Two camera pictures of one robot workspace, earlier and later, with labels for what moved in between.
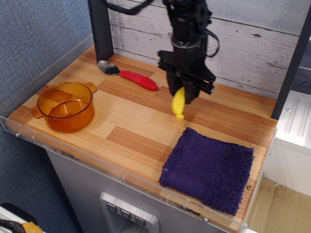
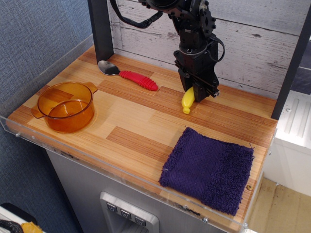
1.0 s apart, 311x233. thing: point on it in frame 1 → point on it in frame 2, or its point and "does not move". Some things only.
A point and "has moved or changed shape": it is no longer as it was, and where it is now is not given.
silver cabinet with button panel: x=102 y=200 does not move
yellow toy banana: x=178 y=103 has moved or changed shape
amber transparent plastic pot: x=68 y=107 does not move
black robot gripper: x=189 y=64 → x=197 y=65
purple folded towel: x=212 y=172 does not move
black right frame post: x=289 y=79 does not move
